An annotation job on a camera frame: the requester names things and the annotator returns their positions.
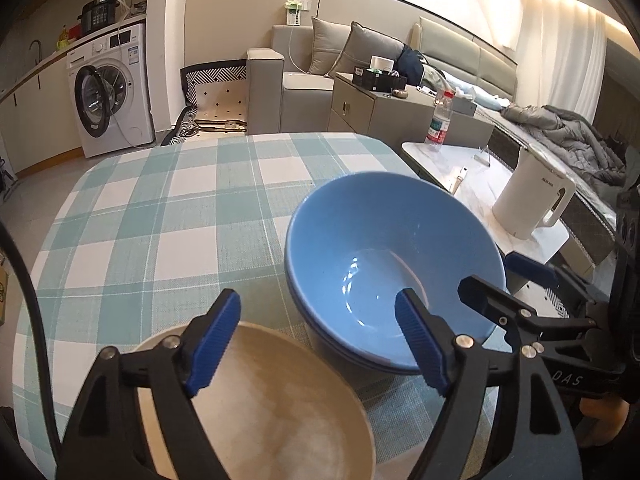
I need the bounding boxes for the beige bedside cabinet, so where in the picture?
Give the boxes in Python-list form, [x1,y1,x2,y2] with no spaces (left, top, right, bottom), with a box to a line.
[327,72,496,148]

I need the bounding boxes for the yellow bottle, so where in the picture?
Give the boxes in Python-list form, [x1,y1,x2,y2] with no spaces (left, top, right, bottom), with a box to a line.
[56,25,83,50]

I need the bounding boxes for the grey sofa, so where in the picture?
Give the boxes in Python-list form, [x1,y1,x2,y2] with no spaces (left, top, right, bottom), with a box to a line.
[246,25,346,136]

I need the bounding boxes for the dark grey cushion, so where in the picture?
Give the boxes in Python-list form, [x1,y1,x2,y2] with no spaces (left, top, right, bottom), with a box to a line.
[327,21,406,81]

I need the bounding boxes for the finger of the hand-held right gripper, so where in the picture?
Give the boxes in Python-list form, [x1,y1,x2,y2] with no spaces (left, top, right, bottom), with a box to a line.
[504,252,609,307]
[457,275,602,357]

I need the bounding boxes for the grey duvet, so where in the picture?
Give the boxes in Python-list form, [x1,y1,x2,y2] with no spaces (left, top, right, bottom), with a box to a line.
[500,104,628,196]

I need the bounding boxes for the black pressure cooker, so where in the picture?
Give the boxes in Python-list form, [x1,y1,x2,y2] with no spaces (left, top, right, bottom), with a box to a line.
[81,0,120,37]

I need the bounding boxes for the white marble side table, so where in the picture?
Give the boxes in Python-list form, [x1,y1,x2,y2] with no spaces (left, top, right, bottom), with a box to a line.
[401,141,571,293]

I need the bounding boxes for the white washing machine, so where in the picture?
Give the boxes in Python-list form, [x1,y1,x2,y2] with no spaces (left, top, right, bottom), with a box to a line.
[66,22,156,159]

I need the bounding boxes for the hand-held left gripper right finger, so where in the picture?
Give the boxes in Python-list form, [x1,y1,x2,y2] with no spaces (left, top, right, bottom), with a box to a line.
[394,287,583,480]

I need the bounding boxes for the grey tissue box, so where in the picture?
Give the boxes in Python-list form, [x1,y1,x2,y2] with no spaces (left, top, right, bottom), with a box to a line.
[452,87,479,116]

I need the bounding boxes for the white electric kettle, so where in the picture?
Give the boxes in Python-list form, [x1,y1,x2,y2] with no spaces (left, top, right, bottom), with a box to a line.
[491,147,577,241]

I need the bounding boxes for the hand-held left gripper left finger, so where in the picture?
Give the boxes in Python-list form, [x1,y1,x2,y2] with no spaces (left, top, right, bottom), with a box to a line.
[54,288,242,480]

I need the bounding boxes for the white curtain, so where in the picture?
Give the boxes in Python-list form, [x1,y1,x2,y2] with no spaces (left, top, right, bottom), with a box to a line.
[515,0,608,126]

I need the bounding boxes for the light blue bowl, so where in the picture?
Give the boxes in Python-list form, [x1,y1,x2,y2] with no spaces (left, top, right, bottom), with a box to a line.
[284,171,507,368]

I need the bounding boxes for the person's right hand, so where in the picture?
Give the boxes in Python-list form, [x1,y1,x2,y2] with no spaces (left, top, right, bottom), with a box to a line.
[579,396,629,447]

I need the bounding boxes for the black white patterned mat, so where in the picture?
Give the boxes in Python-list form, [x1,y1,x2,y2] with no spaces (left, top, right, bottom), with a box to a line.
[159,62,251,147]

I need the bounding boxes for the teal checked tablecloth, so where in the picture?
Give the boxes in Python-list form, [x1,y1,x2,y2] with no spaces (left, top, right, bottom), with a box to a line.
[12,131,501,480]

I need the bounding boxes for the white charging cable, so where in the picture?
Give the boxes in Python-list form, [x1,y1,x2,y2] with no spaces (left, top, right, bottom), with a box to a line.
[287,24,307,75]

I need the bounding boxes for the black box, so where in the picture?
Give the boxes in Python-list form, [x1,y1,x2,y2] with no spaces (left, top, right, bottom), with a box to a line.
[351,66,408,92]

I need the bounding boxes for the bed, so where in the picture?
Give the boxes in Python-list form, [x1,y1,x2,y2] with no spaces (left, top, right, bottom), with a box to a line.
[417,67,631,266]

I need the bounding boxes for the beige padded headboard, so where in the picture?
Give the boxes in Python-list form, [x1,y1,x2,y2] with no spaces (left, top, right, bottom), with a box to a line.
[410,16,518,96]

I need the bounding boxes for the light grey cushion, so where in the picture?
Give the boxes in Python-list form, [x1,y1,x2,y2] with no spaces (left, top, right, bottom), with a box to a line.
[307,16,351,77]

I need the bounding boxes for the beige bowl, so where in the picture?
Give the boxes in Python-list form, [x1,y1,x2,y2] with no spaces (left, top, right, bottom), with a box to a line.
[135,322,376,480]

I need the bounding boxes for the plastic water bottle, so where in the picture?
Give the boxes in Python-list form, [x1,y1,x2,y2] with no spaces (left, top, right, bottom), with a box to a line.
[425,91,456,145]

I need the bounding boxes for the black cable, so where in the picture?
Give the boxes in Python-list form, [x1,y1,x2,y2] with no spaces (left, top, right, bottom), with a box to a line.
[0,224,58,443]

